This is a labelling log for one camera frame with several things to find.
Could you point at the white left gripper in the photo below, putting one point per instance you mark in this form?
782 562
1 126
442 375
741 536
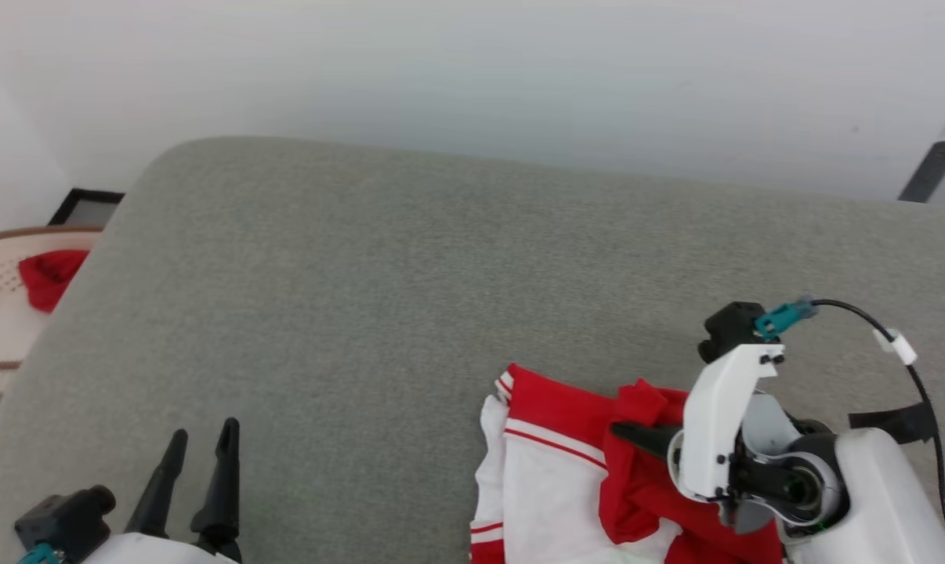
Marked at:
151 550

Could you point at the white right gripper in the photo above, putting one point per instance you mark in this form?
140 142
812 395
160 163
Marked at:
723 423

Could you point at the red and white garment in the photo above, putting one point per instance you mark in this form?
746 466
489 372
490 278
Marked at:
551 486

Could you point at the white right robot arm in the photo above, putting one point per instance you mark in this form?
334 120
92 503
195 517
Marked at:
880 501

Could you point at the red cloth in basket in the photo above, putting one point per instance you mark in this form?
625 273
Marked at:
49 278

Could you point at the black baseboard strip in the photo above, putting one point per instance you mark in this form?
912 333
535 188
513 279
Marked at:
61 210

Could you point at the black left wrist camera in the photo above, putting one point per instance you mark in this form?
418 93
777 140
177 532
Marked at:
65 517

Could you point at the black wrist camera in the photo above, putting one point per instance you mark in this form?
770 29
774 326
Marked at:
65 517
731 329

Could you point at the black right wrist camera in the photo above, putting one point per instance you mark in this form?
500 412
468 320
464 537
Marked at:
731 329

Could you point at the black round post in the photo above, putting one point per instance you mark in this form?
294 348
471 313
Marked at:
928 171

